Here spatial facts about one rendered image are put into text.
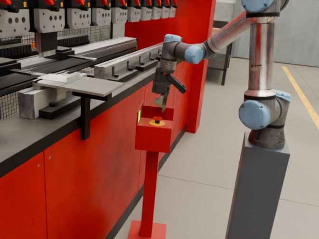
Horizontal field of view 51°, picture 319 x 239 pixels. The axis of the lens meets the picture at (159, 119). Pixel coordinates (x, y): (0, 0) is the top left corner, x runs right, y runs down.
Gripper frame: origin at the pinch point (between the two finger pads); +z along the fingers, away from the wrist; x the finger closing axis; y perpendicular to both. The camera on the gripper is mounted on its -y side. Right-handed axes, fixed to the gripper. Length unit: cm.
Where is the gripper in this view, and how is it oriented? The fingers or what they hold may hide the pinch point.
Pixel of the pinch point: (164, 109)
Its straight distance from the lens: 160.5
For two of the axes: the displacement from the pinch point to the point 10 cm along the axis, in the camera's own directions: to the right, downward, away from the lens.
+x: -0.8, 3.4, -9.4
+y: -9.8, -1.8, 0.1
